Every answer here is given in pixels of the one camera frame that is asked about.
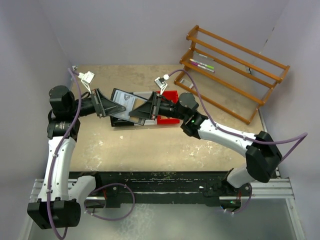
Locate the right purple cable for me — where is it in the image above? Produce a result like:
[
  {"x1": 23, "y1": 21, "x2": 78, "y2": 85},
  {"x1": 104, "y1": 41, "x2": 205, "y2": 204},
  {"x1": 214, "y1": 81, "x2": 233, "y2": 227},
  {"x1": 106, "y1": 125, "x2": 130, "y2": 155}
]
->
[{"x1": 167, "y1": 69, "x2": 309, "y2": 216}]

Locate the pink marker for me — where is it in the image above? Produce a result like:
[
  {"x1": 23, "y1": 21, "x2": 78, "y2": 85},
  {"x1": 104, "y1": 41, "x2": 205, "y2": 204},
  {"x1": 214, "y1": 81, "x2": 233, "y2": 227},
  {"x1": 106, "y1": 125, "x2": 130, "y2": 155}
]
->
[{"x1": 191, "y1": 62, "x2": 215, "y2": 73}]

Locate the grey marker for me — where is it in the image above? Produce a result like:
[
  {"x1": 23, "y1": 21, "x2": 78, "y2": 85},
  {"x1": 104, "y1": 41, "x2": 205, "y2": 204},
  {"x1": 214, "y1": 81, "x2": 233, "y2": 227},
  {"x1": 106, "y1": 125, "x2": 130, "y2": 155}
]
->
[{"x1": 194, "y1": 52, "x2": 215, "y2": 61}]

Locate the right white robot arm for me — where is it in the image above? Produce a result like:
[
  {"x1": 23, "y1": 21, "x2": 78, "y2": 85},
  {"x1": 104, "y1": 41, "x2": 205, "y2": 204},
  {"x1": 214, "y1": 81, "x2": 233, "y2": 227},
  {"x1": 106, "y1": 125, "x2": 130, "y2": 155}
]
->
[{"x1": 129, "y1": 92, "x2": 283, "y2": 196}]

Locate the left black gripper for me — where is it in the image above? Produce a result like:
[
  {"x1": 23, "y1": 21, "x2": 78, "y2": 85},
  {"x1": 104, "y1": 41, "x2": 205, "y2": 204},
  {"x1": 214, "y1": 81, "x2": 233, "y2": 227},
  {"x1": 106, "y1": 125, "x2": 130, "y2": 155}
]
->
[{"x1": 69, "y1": 88, "x2": 126, "y2": 118}]

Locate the wooden tiered rack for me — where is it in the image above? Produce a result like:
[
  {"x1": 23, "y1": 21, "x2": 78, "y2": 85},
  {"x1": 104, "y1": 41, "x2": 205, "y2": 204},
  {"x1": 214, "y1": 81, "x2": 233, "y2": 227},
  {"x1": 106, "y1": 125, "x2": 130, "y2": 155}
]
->
[{"x1": 174, "y1": 25, "x2": 290, "y2": 128}]

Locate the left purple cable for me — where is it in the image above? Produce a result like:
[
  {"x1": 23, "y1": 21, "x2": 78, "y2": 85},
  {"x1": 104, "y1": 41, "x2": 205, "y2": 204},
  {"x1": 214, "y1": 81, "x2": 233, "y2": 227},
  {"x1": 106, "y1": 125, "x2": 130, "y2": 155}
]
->
[{"x1": 46, "y1": 67, "x2": 136, "y2": 240}]

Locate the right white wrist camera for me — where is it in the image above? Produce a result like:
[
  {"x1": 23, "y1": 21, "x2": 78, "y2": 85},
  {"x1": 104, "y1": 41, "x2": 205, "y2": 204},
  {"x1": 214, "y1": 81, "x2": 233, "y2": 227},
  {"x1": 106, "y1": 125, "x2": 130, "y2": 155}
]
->
[{"x1": 154, "y1": 74, "x2": 170, "y2": 95}]

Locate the black card holder wallet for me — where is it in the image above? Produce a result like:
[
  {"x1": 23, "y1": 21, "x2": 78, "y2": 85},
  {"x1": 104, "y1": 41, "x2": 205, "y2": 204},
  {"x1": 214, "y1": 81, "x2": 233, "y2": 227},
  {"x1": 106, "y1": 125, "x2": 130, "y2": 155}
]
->
[{"x1": 111, "y1": 88, "x2": 147, "y2": 126}]

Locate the green capped marker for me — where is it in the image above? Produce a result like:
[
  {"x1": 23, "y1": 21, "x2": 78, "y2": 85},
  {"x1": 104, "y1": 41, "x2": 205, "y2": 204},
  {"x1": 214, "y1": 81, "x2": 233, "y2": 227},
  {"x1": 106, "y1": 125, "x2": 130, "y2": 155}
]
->
[{"x1": 189, "y1": 58, "x2": 214, "y2": 70}]

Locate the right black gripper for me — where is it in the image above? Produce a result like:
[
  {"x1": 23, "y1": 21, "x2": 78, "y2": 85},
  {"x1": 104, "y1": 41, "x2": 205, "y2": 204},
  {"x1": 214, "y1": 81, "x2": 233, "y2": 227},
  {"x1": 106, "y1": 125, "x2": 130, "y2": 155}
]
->
[{"x1": 129, "y1": 91, "x2": 187, "y2": 121}]

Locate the black plastic bin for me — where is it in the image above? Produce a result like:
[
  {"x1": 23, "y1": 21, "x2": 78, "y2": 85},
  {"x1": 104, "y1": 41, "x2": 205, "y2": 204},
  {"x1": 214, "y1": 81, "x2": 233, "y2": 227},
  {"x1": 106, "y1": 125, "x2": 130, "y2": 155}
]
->
[{"x1": 110, "y1": 116, "x2": 135, "y2": 127}]

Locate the red plastic bin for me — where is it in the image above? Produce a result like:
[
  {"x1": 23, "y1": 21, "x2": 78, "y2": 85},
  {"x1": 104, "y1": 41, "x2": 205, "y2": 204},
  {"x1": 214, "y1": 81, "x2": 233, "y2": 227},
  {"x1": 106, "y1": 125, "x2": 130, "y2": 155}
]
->
[{"x1": 156, "y1": 90, "x2": 180, "y2": 126}]

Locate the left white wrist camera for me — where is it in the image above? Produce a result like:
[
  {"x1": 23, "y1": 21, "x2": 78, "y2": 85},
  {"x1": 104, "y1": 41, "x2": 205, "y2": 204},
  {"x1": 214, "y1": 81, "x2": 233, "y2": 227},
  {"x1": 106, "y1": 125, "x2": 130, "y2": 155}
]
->
[{"x1": 78, "y1": 71, "x2": 95, "y2": 94}]

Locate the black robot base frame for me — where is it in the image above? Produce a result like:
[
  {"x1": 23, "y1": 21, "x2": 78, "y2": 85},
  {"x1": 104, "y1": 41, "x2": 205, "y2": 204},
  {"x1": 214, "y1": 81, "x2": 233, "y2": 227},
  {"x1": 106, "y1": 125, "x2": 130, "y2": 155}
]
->
[{"x1": 69, "y1": 171, "x2": 253, "y2": 211}]

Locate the white plastic bin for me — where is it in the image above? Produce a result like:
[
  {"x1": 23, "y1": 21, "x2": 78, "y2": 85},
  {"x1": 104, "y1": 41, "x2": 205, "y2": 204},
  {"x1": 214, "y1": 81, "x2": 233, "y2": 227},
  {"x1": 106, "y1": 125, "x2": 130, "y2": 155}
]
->
[{"x1": 134, "y1": 91, "x2": 157, "y2": 126}]

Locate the purple cable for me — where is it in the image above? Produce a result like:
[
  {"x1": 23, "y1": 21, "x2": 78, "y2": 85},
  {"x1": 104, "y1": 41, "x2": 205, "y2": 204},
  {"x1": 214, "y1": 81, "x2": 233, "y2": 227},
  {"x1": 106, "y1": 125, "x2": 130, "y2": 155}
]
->
[
  {"x1": 167, "y1": 69, "x2": 309, "y2": 216},
  {"x1": 46, "y1": 67, "x2": 136, "y2": 240}
]

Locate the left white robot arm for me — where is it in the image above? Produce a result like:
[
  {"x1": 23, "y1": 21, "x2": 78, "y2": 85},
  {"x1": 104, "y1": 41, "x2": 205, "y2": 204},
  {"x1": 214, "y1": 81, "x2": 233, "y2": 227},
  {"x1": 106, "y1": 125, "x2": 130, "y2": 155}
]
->
[{"x1": 27, "y1": 85, "x2": 126, "y2": 230}]

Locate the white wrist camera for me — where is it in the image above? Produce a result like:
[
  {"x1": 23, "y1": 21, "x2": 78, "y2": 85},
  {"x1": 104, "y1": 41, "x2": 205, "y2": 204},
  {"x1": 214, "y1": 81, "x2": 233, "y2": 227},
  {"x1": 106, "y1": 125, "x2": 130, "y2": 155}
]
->
[
  {"x1": 154, "y1": 74, "x2": 170, "y2": 95},
  {"x1": 78, "y1": 71, "x2": 95, "y2": 94}
]

